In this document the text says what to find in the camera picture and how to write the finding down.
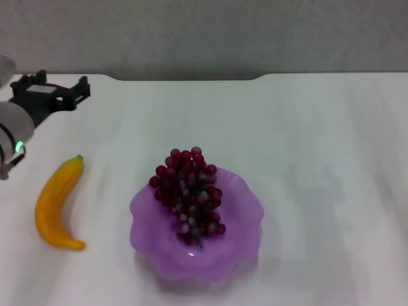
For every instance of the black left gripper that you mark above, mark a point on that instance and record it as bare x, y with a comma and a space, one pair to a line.
41, 99

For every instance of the yellow banana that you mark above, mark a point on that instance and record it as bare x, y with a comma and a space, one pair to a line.
54, 204

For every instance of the red grape bunch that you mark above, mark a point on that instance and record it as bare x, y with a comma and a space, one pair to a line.
191, 197

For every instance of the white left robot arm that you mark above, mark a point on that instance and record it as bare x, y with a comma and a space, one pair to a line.
12, 127

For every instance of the purple wavy plastic plate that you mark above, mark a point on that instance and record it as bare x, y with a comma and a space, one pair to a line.
239, 229

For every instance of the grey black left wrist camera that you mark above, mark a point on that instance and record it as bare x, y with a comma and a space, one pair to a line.
5, 70

